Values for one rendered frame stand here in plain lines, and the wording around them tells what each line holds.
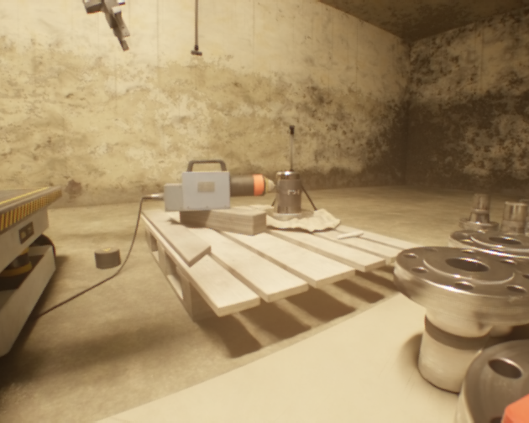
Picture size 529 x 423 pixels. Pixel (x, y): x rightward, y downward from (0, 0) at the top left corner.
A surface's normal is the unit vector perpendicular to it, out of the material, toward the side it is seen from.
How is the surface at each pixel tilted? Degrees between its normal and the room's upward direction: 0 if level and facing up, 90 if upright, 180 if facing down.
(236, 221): 90
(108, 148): 90
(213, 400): 0
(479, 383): 0
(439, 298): 90
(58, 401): 0
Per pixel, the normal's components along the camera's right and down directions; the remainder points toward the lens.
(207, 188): 0.23, 0.17
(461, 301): -0.65, 0.13
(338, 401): 0.00, -0.98
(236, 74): 0.52, 0.15
